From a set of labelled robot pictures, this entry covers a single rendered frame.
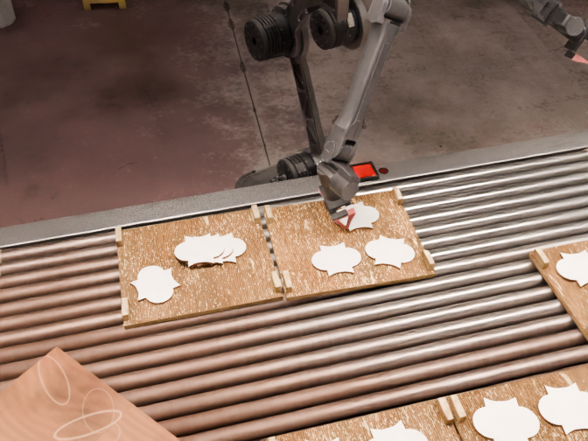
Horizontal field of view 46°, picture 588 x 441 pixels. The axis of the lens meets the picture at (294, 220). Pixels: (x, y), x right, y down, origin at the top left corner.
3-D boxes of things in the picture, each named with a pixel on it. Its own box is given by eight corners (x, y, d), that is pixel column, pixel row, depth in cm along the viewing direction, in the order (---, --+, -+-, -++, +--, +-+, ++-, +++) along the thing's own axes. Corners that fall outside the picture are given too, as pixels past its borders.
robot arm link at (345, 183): (350, 143, 189) (328, 138, 183) (377, 162, 181) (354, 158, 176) (332, 181, 193) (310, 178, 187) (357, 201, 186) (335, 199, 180)
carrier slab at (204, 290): (116, 234, 199) (115, 230, 198) (256, 212, 206) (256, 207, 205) (124, 330, 174) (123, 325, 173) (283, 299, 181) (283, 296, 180)
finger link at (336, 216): (352, 212, 201) (346, 190, 194) (360, 229, 196) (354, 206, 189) (330, 220, 201) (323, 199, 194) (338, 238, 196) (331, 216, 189)
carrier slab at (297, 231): (262, 212, 206) (262, 208, 205) (395, 193, 212) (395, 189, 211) (286, 301, 181) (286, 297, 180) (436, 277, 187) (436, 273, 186)
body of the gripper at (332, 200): (340, 182, 199) (335, 164, 193) (352, 206, 192) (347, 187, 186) (319, 191, 198) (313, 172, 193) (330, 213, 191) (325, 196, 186)
